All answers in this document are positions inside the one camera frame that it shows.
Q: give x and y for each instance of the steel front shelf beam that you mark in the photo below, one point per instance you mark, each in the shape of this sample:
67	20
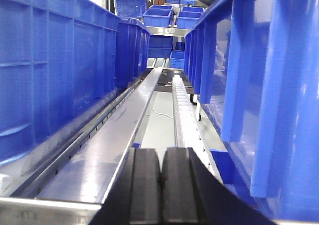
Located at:
22	211

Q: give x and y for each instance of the large blue bin right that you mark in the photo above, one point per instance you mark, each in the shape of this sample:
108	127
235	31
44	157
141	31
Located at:
255	66

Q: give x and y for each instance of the far blue bin left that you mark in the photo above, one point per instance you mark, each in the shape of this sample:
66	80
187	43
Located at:
158	16

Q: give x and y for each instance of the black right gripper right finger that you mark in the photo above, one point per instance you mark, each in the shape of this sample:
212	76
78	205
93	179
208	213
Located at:
191	195

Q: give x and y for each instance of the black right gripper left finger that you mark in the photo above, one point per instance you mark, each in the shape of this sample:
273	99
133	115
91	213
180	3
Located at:
134	199

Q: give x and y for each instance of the low far blue bin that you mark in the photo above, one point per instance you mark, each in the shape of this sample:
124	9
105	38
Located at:
177	56

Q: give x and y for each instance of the large blue bin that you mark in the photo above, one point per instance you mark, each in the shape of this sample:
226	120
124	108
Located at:
255	66
57	59

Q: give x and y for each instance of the white roller track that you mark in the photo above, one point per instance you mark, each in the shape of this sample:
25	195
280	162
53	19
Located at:
186	127

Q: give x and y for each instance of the steel divider rail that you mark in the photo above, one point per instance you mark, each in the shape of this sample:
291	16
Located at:
86	170

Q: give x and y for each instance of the far blue bin right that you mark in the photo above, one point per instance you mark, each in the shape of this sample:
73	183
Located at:
188	16

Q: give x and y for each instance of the large blue bin left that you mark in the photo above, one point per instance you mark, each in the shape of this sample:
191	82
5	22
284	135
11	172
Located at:
57	59

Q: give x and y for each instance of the blue bin behind left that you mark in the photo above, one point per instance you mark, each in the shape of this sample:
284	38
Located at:
131	51

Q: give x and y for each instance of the tilted blue bin far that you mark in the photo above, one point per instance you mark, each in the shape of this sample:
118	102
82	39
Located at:
130	8

